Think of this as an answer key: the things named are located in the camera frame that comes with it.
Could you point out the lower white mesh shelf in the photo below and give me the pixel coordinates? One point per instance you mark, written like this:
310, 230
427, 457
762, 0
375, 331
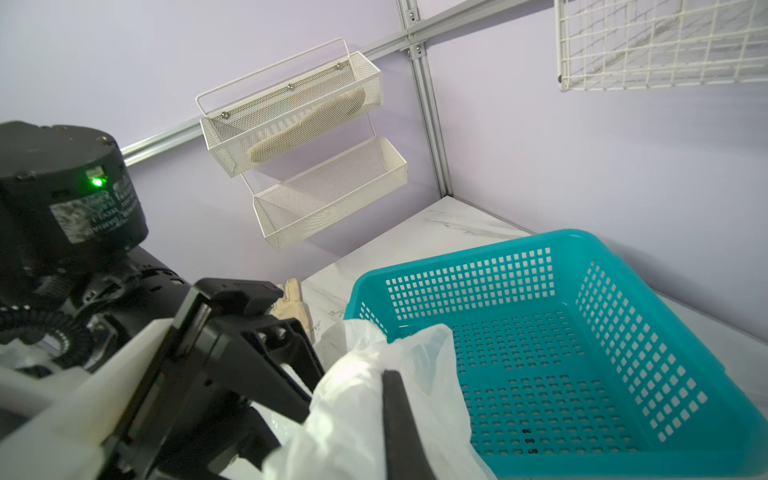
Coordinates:
307, 203

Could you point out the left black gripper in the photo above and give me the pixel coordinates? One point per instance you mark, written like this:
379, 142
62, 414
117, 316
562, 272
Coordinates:
192, 413

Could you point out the upper white mesh shelf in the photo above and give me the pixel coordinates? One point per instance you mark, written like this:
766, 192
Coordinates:
241, 112

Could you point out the beige glove in shelf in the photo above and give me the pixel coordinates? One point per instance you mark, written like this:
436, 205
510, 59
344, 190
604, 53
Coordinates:
316, 121

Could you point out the beige glove on table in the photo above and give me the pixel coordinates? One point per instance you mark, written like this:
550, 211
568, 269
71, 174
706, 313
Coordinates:
292, 306

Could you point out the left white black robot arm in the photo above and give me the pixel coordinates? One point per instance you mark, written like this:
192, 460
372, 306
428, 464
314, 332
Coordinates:
70, 218

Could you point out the white wire wall basket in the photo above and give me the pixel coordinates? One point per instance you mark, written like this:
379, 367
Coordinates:
652, 44

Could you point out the teal plastic basket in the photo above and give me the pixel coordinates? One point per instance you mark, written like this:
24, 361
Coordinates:
569, 364

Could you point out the white mesh shelf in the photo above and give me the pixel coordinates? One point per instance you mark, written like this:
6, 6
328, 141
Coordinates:
241, 112
307, 203

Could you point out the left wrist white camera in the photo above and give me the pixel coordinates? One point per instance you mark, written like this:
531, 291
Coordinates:
74, 413

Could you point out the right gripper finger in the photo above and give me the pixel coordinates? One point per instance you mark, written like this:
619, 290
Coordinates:
405, 432

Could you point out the white plastic bag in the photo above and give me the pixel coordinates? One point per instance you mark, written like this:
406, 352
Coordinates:
344, 435

